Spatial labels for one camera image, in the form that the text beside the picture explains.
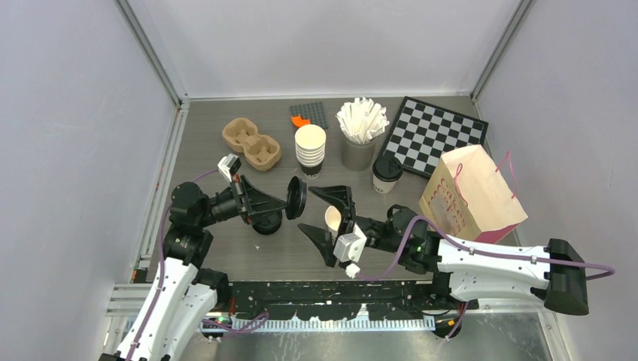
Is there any black white checkerboard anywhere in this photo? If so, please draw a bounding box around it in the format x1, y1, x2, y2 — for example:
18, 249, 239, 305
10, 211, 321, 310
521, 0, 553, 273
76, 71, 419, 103
378, 96, 489, 178

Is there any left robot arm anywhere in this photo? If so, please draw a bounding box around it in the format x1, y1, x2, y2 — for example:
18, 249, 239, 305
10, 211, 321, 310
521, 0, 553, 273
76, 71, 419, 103
99, 174, 288, 360

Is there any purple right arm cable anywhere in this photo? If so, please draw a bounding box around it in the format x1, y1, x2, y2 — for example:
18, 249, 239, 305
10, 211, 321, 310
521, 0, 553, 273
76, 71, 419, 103
356, 215, 616, 340

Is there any stack of black cup lids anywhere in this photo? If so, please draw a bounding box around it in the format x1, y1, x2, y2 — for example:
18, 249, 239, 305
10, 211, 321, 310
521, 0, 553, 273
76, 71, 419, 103
252, 219, 281, 235

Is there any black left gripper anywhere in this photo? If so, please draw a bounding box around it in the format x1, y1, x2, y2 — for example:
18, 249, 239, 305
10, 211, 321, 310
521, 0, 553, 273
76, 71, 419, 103
197, 174, 287, 228

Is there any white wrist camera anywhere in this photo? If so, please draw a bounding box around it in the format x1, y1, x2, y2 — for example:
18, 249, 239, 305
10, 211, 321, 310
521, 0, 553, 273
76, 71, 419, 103
217, 153, 242, 184
333, 224, 367, 279

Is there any yellow pink paper bag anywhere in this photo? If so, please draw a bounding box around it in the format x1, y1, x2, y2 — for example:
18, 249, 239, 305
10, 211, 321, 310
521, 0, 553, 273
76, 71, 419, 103
419, 145, 527, 244

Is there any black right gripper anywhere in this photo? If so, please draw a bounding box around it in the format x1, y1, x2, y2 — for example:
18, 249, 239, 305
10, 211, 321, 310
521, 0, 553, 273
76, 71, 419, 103
298, 184, 402, 266

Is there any white paper coffee cup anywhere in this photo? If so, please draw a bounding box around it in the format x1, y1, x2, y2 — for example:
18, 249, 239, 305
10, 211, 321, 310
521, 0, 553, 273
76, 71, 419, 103
372, 155, 403, 193

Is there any small dark mat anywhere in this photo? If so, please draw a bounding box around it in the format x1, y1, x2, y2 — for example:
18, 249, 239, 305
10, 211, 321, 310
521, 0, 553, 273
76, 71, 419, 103
289, 102, 329, 129

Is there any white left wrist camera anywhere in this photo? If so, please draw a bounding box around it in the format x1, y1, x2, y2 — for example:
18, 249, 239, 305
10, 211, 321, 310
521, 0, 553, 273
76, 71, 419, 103
217, 153, 242, 184

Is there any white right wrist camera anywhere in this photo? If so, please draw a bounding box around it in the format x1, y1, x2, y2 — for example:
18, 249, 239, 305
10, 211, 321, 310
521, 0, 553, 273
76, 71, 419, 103
333, 224, 367, 279

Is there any orange curved toy piece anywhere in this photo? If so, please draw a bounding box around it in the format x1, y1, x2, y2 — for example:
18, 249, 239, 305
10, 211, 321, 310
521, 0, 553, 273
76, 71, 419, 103
290, 115, 311, 129

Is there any brown pulp cup carrier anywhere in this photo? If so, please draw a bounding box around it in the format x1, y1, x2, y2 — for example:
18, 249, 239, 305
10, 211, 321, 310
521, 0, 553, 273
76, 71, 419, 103
222, 117, 282, 171

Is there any white paper-wrapped straws bundle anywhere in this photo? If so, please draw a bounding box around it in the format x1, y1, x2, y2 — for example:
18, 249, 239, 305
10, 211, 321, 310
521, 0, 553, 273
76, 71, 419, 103
336, 98, 390, 144

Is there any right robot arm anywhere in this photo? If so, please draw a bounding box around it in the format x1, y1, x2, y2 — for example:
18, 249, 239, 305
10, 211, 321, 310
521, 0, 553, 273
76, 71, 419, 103
298, 186, 589, 316

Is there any stack of paper cups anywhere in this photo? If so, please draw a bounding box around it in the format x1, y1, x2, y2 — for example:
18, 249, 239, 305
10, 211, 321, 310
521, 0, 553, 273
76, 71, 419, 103
294, 124, 327, 179

